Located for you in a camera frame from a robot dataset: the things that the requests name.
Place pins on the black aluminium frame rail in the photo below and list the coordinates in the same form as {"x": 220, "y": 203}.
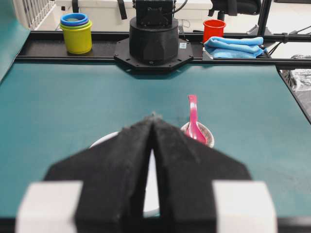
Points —
{"x": 45, "y": 46}

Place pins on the small speckled spoon rest dish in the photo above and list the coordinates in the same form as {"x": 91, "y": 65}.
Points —
{"x": 205, "y": 131}

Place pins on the large white bowl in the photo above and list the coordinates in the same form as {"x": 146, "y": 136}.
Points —
{"x": 151, "y": 200}

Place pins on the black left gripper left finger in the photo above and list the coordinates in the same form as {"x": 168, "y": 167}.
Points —
{"x": 114, "y": 175}

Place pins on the red plastic cup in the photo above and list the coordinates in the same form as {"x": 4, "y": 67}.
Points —
{"x": 213, "y": 27}

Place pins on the folded blue cloth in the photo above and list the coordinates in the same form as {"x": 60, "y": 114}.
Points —
{"x": 220, "y": 47}

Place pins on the blue stacking cup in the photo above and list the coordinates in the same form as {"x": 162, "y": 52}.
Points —
{"x": 74, "y": 19}

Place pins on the pink plastic spoon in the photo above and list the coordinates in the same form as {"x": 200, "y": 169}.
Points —
{"x": 193, "y": 129}

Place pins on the yellow-green stacking cup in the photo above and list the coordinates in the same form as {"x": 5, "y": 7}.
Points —
{"x": 77, "y": 39}

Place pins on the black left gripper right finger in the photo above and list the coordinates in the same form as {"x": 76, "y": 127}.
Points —
{"x": 185, "y": 171}

